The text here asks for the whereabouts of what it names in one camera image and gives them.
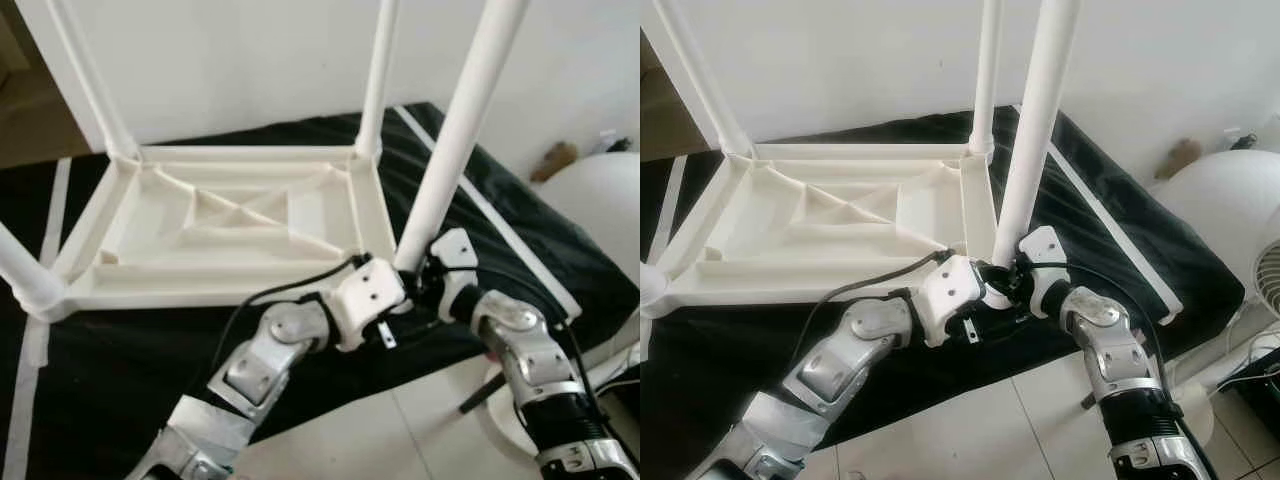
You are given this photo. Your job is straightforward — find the brown plush object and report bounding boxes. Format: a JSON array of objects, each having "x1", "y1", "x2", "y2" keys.
[
  {"x1": 530, "y1": 142, "x2": 581, "y2": 181},
  {"x1": 1155, "y1": 138, "x2": 1206, "y2": 179}
]

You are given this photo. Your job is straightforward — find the white standing fan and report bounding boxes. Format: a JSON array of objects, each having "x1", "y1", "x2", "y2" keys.
[
  {"x1": 490, "y1": 150, "x2": 641, "y2": 451},
  {"x1": 1160, "y1": 150, "x2": 1280, "y2": 421}
]

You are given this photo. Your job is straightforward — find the black box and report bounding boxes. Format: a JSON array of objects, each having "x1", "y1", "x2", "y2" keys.
[{"x1": 1225, "y1": 345, "x2": 1280, "y2": 403}]

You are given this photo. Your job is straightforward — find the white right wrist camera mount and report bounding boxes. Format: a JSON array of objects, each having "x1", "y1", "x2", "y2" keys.
[
  {"x1": 1018, "y1": 225, "x2": 1069, "y2": 316},
  {"x1": 430, "y1": 228, "x2": 483, "y2": 321}
]

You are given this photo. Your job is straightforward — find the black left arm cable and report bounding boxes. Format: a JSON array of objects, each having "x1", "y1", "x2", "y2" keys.
[
  {"x1": 210, "y1": 255, "x2": 366, "y2": 401},
  {"x1": 800, "y1": 250, "x2": 951, "y2": 381}
]

